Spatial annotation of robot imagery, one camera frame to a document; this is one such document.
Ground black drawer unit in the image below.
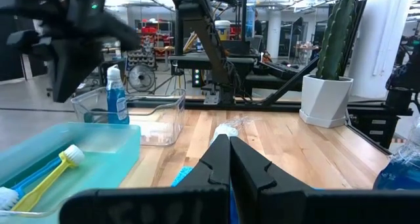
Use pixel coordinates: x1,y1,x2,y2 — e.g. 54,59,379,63
347,107,403,150

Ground blue cellulose sponge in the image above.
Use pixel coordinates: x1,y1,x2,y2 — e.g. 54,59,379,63
170,166,326,224

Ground red tool shelf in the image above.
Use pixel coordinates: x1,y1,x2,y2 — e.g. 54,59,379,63
140,18,175,59

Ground white building column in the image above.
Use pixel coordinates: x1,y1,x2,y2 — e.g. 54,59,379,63
347,0,413,100

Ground white hexagonal plant pot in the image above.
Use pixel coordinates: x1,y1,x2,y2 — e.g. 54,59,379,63
299,74,354,129

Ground yellow-green dish brush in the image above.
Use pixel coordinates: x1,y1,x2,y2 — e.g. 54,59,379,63
10,144,86,213

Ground white bucket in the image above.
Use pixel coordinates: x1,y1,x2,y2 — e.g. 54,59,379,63
215,19,232,41

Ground black background robot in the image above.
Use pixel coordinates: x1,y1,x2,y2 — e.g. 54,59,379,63
385,36,420,115

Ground black floor fan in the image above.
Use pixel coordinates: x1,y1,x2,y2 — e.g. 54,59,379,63
127,63,157,93

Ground person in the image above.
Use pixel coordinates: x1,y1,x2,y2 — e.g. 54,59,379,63
253,9,263,37

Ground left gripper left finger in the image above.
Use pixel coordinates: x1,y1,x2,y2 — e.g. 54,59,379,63
167,134,231,224

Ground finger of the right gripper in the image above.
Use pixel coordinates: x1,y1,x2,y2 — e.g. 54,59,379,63
50,41,77,104
64,41,103,103

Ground blue dish soap bottle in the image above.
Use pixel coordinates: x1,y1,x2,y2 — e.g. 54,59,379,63
209,116,262,146
373,117,420,190
105,64,131,125

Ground teal dish brush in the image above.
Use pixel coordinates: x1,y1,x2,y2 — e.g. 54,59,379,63
0,156,65,212

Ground black metal rig frame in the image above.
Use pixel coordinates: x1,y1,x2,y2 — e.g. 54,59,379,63
126,0,414,154

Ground green cactus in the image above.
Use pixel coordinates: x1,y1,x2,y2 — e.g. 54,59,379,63
315,0,357,81

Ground teal plastic bin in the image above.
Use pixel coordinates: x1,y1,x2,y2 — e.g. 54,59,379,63
0,122,142,224

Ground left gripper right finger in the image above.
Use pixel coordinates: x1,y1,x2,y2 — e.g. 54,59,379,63
230,137,306,224

